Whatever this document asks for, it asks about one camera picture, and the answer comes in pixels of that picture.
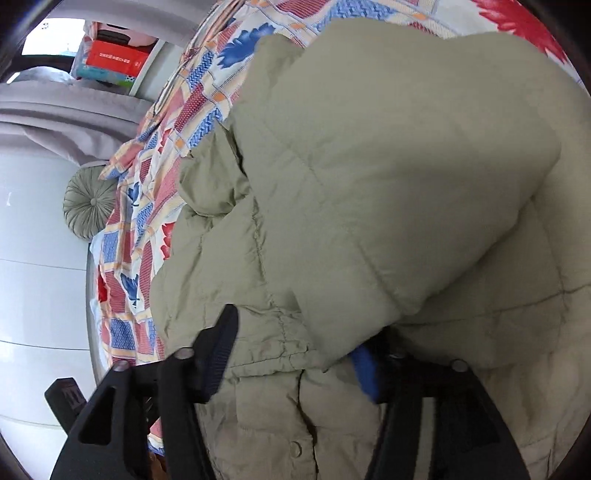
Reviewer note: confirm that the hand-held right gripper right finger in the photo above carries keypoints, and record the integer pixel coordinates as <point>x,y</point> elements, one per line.
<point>367,374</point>

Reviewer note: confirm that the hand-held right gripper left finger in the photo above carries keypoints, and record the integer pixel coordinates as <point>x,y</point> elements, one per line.
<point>217,364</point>

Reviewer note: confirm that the beige puffer jacket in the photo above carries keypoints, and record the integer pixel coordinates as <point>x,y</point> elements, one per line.
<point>369,184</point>

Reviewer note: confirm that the patterned leaf print blanket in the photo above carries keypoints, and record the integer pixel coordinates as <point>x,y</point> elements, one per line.
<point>138,258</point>

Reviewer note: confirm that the round green pleated cushion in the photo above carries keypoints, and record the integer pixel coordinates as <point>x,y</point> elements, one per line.
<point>90,203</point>

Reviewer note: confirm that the grey curtain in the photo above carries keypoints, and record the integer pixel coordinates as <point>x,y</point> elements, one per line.
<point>69,115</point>

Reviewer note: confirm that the white shelf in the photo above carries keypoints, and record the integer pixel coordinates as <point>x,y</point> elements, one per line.
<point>147,69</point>

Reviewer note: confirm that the teal box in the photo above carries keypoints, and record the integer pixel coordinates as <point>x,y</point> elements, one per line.
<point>99,76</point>

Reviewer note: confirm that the red box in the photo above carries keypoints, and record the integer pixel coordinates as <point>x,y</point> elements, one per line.
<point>115,57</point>

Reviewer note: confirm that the pink box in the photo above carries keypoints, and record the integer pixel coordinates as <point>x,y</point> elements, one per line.
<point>124,34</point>

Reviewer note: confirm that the window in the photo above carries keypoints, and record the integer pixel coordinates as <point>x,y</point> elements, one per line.
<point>51,39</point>

